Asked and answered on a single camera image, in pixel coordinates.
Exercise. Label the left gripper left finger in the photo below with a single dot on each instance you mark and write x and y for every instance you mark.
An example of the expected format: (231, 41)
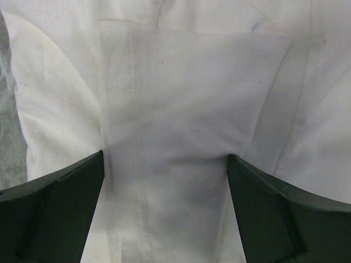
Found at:
(48, 219)

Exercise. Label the white t-shirt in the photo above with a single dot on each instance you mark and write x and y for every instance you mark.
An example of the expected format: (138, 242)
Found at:
(168, 89)

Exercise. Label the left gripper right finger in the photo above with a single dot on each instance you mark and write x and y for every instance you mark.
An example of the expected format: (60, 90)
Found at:
(279, 222)

